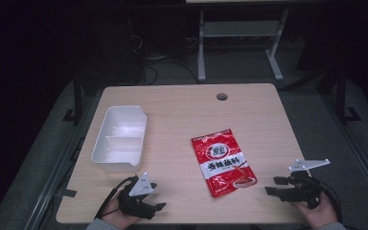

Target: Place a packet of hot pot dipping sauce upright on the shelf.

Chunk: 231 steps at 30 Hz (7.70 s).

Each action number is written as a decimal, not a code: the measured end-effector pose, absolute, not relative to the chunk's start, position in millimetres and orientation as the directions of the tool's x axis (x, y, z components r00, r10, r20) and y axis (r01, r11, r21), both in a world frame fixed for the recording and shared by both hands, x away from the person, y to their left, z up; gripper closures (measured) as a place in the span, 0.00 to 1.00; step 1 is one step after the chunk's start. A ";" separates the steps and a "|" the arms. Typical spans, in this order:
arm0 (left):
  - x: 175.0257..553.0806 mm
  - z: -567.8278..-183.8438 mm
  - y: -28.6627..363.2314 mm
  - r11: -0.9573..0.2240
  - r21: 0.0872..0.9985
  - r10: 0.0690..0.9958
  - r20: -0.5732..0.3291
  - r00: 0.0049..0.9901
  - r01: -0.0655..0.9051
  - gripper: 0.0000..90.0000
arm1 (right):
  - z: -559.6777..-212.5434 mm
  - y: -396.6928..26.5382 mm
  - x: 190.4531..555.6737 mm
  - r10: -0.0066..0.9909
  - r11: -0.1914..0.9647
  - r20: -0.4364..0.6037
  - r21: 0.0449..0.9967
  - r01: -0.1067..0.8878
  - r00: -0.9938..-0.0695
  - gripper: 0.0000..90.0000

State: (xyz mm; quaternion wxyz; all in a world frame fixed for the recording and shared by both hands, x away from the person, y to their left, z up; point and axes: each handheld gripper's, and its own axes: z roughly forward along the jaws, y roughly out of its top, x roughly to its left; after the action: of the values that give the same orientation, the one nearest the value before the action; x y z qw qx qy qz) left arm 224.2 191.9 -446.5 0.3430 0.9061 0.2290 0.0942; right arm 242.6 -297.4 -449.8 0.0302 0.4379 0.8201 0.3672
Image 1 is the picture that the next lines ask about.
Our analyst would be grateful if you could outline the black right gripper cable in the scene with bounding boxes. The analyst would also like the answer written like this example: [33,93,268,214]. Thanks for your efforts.
[312,178,344,224]

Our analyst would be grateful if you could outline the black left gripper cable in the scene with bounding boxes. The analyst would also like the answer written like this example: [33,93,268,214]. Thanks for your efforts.
[94,176,134,220]

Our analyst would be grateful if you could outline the black floor cables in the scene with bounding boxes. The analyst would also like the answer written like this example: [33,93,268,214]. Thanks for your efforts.
[126,33,200,86]

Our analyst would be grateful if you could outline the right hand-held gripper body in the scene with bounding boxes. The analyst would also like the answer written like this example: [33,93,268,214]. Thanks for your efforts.
[282,158,332,210]

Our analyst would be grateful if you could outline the white metal table frame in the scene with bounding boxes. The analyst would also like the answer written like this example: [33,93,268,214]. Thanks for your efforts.
[196,9,290,82]

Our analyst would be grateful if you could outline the white plastic divided bin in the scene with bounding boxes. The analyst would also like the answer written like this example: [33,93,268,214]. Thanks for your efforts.
[90,104,149,173]

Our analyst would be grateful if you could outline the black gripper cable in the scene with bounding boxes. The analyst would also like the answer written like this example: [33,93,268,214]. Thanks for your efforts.
[312,178,344,224]
[94,176,134,220]

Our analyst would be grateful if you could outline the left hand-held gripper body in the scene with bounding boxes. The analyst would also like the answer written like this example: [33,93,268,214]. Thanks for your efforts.
[117,172,157,220]

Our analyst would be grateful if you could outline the metal floor rail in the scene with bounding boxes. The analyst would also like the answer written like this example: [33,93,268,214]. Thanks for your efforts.
[320,94,368,207]
[25,95,98,230]

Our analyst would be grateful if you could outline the person's right hand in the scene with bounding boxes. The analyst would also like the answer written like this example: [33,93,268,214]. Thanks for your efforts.
[291,192,338,229]

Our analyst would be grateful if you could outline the person's left hand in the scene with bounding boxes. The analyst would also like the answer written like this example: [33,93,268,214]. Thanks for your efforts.
[101,190,142,230]

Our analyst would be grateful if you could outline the red snack packet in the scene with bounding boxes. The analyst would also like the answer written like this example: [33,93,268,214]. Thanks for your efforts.
[191,128,258,198]

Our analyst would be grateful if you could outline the black metal stand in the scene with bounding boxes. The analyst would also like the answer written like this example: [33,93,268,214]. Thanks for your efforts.
[327,63,362,127]
[62,72,84,127]

